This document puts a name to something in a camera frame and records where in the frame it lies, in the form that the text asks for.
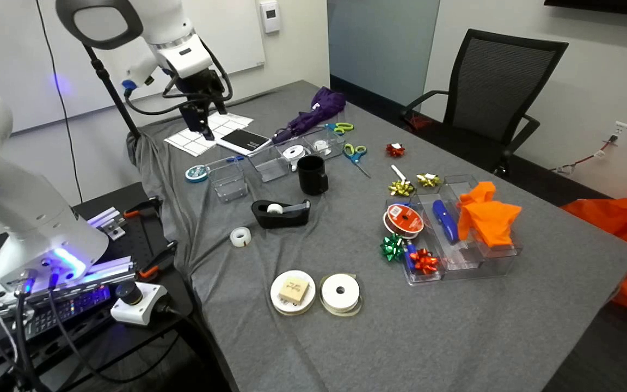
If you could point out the white ribbon roll in case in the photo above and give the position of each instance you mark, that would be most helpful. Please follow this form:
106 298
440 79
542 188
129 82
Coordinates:
292 153

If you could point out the small white stick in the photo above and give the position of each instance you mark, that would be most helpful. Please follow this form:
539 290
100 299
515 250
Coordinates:
399 173

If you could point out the black wall television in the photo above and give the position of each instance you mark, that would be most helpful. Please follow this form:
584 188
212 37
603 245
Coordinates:
603 5

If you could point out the large white ribbon spool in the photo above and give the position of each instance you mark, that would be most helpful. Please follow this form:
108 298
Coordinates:
340 292

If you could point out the silver metal rail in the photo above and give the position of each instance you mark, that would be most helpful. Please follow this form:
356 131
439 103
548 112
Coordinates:
87 280

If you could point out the blue pen cap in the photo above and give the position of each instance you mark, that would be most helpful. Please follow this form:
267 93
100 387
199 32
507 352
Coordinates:
231 158

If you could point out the blue green scissors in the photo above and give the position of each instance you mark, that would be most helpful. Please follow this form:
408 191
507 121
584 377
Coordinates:
340 129
356 151

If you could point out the clear plastic hinged box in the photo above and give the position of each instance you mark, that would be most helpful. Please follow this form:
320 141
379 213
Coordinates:
229 182

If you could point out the white wall outlet plate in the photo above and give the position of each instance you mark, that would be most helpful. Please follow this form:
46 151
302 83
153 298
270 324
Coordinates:
624 134

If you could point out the black box with white edge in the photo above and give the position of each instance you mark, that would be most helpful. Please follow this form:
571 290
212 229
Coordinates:
244 143

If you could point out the purple folded umbrella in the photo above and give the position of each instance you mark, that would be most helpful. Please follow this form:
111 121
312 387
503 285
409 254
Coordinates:
315 112

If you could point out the white dispenser tape roll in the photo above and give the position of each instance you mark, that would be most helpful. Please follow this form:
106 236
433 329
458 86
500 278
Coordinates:
276 207

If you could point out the small white tape roll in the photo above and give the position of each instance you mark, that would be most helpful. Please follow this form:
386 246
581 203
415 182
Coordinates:
234 239

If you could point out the gray tablecloth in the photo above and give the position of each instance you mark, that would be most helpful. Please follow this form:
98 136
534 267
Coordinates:
343 335

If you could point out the white label sheet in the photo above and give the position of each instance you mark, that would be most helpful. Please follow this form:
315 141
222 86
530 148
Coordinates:
185 141

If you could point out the green gift bow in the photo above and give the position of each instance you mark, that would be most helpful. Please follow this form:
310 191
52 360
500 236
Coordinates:
393 246

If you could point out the white wall thermostat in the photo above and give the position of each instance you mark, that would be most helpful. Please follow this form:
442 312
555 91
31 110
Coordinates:
270 13

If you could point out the gold gift bow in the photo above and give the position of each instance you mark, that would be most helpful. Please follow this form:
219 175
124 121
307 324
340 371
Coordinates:
429 180
401 188

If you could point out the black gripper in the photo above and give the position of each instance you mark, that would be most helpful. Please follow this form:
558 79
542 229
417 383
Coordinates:
203 91

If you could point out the black equipment cart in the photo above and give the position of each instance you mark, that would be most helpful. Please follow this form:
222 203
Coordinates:
124 356

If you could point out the black cup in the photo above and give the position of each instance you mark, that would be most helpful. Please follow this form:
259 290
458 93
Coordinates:
315 177

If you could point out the clear plastic tray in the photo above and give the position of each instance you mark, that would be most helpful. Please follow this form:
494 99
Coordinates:
466 259

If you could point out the red white ribbon spool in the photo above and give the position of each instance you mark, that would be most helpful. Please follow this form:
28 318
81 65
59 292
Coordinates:
403 221

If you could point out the black mesh office chair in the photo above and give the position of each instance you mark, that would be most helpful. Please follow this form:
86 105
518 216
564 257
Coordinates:
502 79

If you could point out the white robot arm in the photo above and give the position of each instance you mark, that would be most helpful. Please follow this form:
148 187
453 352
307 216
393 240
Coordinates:
163 30

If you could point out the red blue gift bow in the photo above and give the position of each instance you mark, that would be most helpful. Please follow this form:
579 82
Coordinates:
423 263

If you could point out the blue plastic tool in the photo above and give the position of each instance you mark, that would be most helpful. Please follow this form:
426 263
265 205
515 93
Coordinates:
444 221

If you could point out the white box with black knob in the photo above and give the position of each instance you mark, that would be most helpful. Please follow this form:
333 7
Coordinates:
141 307

